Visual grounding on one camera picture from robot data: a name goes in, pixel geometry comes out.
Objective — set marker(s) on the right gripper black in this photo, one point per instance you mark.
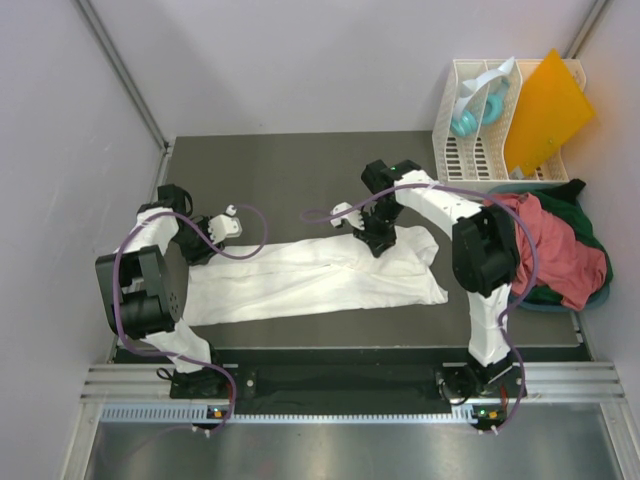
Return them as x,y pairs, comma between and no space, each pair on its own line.
376,242

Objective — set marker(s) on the orange plastic folder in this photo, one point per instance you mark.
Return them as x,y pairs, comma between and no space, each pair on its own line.
551,109

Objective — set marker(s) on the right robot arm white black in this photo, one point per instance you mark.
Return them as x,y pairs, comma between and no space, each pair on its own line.
484,251

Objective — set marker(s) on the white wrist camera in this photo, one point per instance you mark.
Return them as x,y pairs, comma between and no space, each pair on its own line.
224,226
345,213

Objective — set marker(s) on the aluminium corner post right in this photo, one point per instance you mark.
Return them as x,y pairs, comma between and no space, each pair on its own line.
587,27

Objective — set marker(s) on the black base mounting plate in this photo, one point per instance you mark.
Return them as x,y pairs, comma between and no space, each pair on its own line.
422,373

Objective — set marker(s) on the pink t shirt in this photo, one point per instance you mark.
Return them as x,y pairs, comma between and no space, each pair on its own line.
558,248

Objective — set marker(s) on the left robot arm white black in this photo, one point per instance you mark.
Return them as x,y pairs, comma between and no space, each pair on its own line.
146,306

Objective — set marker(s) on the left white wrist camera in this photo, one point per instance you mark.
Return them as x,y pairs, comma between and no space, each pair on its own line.
224,226

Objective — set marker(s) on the aluminium corner post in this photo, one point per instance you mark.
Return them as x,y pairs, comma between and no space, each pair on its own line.
96,27
587,27

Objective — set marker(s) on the white plastic file organizer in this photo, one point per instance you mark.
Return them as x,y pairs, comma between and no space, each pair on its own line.
477,161

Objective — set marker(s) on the aluminium corner post left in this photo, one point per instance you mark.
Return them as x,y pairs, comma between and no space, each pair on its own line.
96,27

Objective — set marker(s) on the aluminium frame rail front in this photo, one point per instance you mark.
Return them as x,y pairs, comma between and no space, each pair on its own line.
570,382

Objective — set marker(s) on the green t shirt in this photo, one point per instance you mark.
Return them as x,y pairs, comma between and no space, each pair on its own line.
575,210

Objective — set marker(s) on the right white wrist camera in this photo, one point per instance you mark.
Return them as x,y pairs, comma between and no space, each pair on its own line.
345,213

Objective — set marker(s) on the white printed t shirt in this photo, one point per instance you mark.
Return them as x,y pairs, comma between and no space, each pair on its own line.
313,276

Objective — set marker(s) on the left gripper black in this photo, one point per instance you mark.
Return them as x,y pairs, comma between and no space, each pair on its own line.
201,255

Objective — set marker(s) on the grey slotted cable duct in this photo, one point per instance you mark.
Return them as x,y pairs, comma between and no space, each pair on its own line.
210,415

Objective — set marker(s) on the teal white headphones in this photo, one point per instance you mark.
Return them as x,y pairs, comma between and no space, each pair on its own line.
480,101

